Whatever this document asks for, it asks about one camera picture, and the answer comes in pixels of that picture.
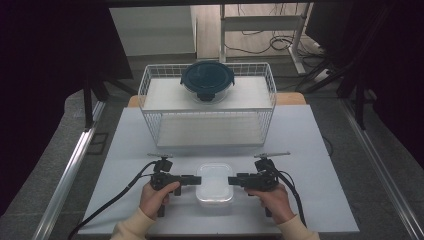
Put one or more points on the person's right hand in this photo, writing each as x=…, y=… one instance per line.
x=275, y=203

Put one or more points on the aluminium floor rail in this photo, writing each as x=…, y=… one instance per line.
x=383, y=173
x=71, y=176

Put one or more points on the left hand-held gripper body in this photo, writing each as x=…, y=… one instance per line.
x=161, y=178

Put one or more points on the black square floor frame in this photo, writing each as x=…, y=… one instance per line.
x=98, y=143

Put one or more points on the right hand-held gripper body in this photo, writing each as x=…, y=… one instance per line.
x=263, y=180

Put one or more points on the person's left hand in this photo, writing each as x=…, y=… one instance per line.
x=155, y=201

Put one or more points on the white power strip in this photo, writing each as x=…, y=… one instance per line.
x=322, y=75

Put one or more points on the black tripod stand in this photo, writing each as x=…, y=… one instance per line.
x=358, y=100

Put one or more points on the black metal stand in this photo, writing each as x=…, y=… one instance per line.
x=88, y=106

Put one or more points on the white metal desk frame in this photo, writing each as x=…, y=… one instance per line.
x=261, y=23

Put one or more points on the round container with dark blue lid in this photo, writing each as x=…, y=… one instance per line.
x=207, y=78

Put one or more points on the dark curtain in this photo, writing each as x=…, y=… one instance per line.
x=40, y=83
x=393, y=66

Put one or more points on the clear rectangular plastic container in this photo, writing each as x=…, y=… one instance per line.
x=215, y=183

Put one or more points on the white cabinet panel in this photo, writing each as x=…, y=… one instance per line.
x=151, y=31

